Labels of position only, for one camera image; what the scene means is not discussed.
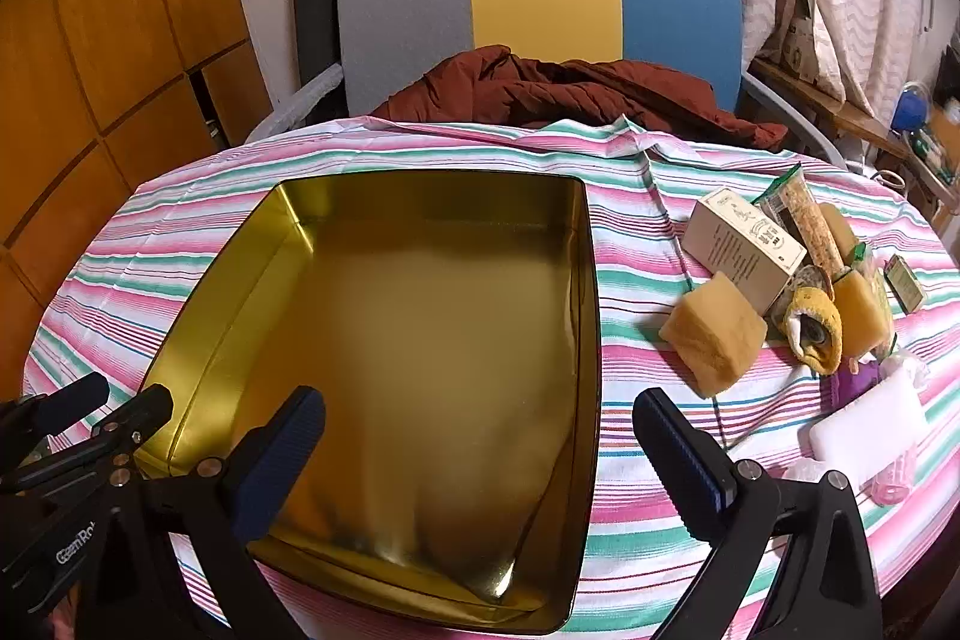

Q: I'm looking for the dark striped cracker packet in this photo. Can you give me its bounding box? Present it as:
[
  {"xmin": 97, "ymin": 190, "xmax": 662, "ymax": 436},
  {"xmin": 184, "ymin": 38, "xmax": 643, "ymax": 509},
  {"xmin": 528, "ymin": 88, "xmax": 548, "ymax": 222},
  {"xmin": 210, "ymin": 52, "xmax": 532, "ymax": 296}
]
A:
[{"xmin": 754, "ymin": 164, "xmax": 845, "ymax": 304}]

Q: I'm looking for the gold tin box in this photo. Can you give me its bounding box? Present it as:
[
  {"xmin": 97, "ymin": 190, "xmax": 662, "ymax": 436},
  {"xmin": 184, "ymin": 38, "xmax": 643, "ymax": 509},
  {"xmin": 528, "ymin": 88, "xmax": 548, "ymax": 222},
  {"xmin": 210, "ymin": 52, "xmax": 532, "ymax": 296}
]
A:
[{"xmin": 135, "ymin": 171, "xmax": 603, "ymax": 635}]

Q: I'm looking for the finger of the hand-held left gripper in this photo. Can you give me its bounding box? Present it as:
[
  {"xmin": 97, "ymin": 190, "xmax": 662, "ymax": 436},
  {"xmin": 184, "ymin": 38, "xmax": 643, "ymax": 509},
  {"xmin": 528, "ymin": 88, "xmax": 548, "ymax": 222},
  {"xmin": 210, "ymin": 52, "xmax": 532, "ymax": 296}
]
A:
[
  {"xmin": 0, "ymin": 383, "xmax": 175, "ymax": 498},
  {"xmin": 0, "ymin": 374, "xmax": 110, "ymax": 461}
]

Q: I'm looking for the small green carton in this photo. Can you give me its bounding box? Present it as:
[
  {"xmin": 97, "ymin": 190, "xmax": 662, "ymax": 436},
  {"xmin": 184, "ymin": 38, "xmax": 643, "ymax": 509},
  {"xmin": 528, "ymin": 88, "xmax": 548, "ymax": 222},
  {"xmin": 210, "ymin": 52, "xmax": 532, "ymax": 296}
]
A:
[{"xmin": 883, "ymin": 255, "xmax": 927, "ymax": 315}]

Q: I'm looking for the green white carton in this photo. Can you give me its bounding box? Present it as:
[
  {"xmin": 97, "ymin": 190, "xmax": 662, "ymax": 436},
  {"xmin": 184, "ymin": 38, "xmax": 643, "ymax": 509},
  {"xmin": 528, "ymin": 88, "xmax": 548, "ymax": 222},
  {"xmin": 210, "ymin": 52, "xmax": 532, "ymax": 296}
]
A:
[{"xmin": 919, "ymin": 126, "xmax": 957, "ymax": 176}]

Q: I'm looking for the white plastic wrapper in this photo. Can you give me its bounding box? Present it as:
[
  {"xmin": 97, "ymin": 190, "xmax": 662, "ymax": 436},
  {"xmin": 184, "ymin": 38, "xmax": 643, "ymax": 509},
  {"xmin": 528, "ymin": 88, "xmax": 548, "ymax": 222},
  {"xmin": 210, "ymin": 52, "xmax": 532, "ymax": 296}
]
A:
[{"xmin": 881, "ymin": 351, "xmax": 931, "ymax": 386}]

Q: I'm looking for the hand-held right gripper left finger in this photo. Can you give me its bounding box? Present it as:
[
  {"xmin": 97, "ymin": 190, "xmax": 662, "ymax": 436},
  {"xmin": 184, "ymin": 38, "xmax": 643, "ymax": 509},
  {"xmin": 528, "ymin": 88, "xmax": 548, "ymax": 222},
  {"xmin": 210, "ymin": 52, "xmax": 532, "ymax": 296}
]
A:
[{"xmin": 82, "ymin": 385, "xmax": 327, "ymax": 640}]

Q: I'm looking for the printed paper bag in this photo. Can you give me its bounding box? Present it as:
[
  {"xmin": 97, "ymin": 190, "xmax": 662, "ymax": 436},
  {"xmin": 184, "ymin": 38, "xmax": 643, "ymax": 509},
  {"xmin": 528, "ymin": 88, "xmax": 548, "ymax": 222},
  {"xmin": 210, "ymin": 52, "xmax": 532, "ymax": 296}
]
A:
[{"xmin": 780, "ymin": 10, "xmax": 826, "ymax": 82}]

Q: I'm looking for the wooden wardrobe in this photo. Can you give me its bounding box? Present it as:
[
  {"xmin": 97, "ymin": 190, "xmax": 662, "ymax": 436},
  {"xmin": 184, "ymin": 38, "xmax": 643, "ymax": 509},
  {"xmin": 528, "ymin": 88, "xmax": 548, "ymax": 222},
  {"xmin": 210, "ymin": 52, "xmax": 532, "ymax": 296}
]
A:
[{"xmin": 0, "ymin": 0, "xmax": 271, "ymax": 397}]

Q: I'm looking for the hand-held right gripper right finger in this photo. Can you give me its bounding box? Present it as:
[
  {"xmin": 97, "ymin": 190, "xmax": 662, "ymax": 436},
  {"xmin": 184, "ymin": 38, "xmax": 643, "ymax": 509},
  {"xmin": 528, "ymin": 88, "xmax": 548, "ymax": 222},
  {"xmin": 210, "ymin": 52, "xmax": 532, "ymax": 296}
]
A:
[{"xmin": 634, "ymin": 387, "xmax": 882, "ymax": 640}]

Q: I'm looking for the purple snack packet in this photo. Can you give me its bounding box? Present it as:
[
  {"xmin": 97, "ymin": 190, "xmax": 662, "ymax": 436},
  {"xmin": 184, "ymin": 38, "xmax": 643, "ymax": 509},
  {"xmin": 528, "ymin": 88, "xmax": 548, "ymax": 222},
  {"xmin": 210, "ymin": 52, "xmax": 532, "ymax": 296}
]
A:
[{"xmin": 840, "ymin": 355, "xmax": 886, "ymax": 408}]

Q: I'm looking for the white soap bar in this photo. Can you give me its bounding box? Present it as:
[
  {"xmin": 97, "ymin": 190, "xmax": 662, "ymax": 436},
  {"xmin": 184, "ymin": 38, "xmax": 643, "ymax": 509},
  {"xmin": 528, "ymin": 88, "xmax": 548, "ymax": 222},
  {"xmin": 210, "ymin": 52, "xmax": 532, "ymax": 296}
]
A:
[{"xmin": 808, "ymin": 370, "xmax": 931, "ymax": 482}]

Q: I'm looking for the blue plastic container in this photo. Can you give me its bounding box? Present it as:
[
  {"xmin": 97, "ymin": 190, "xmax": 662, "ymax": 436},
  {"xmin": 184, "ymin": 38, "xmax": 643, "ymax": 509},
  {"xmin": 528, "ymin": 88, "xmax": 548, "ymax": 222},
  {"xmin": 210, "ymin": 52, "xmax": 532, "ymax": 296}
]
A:
[{"xmin": 896, "ymin": 83, "xmax": 931, "ymax": 131}]

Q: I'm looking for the wooden desk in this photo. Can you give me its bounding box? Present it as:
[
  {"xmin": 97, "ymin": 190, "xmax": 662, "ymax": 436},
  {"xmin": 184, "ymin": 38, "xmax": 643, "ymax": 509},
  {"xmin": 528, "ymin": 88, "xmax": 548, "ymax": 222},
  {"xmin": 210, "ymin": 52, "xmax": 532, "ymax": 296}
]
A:
[{"xmin": 750, "ymin": 55, "xmax": 960, "ymax": 221}]

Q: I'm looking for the brown quilted jacket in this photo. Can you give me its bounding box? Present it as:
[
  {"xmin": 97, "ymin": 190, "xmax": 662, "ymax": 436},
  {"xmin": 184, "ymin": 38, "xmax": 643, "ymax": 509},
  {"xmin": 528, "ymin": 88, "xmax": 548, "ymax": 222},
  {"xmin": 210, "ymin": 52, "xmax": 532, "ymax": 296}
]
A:
[{"xmin": 371, "ymin": 44, "xmax": 788, "ymax": 152}]

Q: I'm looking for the beige carton box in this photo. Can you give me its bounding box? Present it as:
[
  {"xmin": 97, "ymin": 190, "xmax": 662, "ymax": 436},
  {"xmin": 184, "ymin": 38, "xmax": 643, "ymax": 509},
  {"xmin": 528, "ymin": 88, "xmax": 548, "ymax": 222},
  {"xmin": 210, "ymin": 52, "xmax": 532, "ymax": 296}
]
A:
[{"xmin": 681, "ymin": 188, "xmax": 807, "ymax": 317}]

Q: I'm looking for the striped tablecloth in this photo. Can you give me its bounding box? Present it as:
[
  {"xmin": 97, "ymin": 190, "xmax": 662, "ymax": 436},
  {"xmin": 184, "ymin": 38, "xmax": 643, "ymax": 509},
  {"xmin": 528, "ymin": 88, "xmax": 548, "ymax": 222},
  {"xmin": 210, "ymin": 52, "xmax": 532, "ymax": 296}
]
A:
[{"xmin": 22, "ymin": 115, "xmax": 960, "ymax": 640}]

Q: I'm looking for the black rolled mat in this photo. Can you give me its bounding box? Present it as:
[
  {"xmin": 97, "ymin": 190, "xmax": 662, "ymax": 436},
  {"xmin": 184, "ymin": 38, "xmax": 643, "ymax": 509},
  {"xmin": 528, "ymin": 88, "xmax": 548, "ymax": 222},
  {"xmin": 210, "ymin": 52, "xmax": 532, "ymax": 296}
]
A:
[{"xmin": 291, "ymin": 0, "xmax": 350, "ymax": 105}]

